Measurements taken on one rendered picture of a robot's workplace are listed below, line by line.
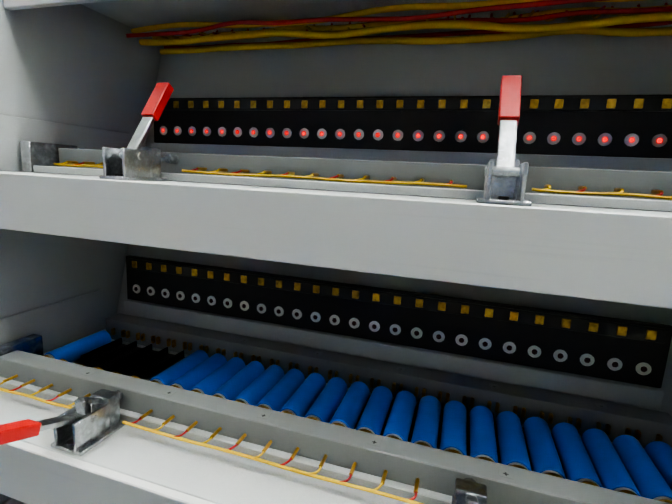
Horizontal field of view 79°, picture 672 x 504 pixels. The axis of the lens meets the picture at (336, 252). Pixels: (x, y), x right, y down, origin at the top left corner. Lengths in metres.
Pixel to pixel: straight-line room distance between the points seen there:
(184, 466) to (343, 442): 0.11
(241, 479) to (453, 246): 0.20
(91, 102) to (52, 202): 0.20
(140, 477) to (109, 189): 0.20
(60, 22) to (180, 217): 0.30
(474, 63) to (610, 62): 0.12
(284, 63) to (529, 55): 0.27
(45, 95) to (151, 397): 0.32
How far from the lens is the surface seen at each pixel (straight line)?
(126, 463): 0.34
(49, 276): 0.52
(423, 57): 0.50
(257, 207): 0.27
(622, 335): 0.41
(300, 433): 0.31
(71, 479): 0.36
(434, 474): 0.30
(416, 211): 0.24
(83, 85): 0.55
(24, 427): 0.33
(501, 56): 0.50
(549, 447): 0.35
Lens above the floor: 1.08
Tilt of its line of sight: 5 degrees up
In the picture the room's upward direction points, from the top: 8 degrees clockwise
